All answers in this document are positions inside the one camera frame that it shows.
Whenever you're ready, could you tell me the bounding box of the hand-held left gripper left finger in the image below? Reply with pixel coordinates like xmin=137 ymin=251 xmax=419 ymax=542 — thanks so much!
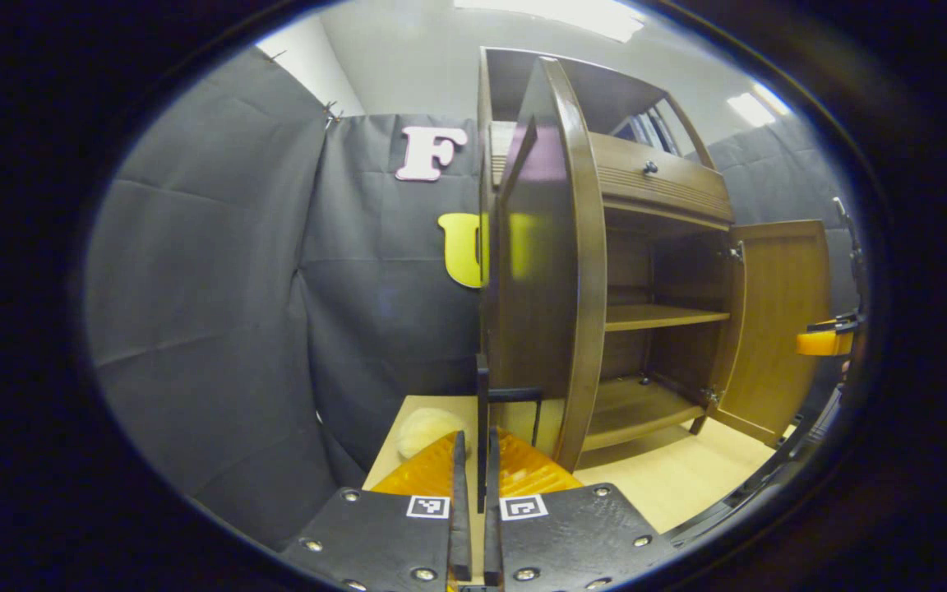
xmin=280 ymin=430 xmax=472 ymax=592

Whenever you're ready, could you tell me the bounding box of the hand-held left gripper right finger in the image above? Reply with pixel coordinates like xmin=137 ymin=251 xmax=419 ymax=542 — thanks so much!
xmin=483 ymin=426 xmax=676 ymax=592

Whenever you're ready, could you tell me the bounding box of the wooden shoe cabinet door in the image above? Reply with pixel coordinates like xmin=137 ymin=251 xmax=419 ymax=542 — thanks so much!
xmin=691 ymin=219 xmax=832 ymax=449
xmin=486 ymin=56 xmax=608 ymax=474

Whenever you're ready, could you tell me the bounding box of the black door handle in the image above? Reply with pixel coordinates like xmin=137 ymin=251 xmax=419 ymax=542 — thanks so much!
xmin=476 ymin=354 xmax=544 ymax=515

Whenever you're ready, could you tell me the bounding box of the wooden double-door shoe cabinet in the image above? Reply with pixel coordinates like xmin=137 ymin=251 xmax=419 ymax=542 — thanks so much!
xmin=478 ymin=47 xmax=832 ymax=474

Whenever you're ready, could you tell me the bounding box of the cream plush ball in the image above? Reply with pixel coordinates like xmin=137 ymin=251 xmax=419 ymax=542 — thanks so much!
xmin=397 ymin=407 xmax=468 ymax=460

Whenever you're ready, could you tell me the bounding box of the wooden inner shelf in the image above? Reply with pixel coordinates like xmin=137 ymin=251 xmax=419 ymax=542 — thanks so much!
xmin=605 ymin=304 xmax=731 ymax=332

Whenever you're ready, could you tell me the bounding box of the small ceiling light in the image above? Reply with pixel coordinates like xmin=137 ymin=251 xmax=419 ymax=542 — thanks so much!
xmin=727 ymin=82 xmax=792 ymax=129

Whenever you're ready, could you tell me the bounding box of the wooden ribbed drawer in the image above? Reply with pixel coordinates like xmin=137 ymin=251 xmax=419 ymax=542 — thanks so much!
xmin=490 ymin=122 xmax=736 ymax=231

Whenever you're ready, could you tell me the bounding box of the dark grey book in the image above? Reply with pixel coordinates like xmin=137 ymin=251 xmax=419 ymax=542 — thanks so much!
xmin=652 ymin=107 xmax=677 ymax=155

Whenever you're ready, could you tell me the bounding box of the black backdrop cloth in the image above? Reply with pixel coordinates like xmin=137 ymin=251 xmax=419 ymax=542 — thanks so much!
xmin=83 ymin=45 xmax=865 ymax=552

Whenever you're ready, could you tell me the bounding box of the large ceiling light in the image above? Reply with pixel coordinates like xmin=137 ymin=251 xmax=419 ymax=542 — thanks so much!
xmin=453 ymin=0 xmax=647 ymax=44

